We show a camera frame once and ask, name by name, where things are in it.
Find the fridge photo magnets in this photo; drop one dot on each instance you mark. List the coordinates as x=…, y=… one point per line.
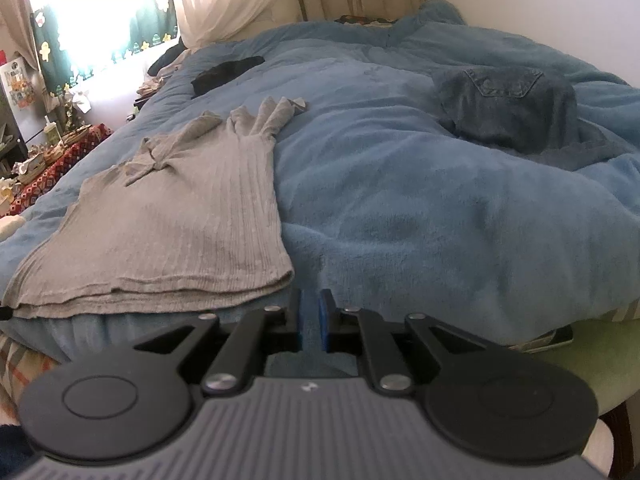
x=17, y=85

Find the silver refrigerator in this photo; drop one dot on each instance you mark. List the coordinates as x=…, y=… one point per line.
x=17, y=120

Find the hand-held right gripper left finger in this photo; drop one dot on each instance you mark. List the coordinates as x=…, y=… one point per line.
x=301, y=320

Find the black cloth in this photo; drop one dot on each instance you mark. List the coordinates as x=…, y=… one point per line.
x=225, y=75

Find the white sheer curtain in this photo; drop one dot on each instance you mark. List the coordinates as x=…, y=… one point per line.
x=230, y=0
x=15, y=10

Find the table with red patterned tablecloth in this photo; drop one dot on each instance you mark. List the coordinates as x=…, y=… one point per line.
x=55, y=170

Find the wooden nightstand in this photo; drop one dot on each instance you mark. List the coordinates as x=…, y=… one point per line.
x=142, y=102

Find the blue fleece blanket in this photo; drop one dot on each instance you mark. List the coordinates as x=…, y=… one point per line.
x=400, y=210

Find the striped colourful bedsheet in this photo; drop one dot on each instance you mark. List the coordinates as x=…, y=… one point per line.
x=25, y=370

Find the grey knitted sweater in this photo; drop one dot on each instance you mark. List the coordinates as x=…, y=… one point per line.
x=175, y=220

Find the cream folded cloth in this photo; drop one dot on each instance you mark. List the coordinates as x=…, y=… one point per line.
x=10, y=225

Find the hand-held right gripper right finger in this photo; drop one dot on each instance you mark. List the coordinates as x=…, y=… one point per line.
x=324, y=320

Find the blue denim jeans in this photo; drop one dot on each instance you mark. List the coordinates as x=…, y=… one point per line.
x=505, y=105

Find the multicoloured knitted blanket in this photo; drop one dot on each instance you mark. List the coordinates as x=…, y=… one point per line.
x=365, y=20

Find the green cup with straw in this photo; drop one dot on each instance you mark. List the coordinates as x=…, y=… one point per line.
x=51, y=132

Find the dark navy garment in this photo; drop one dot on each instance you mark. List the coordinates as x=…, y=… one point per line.
x=167, y=60

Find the black smartphone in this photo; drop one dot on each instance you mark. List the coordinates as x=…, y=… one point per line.
x=545, y=339

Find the green printed curtain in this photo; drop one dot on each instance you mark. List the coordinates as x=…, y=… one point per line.
x=145, y=15

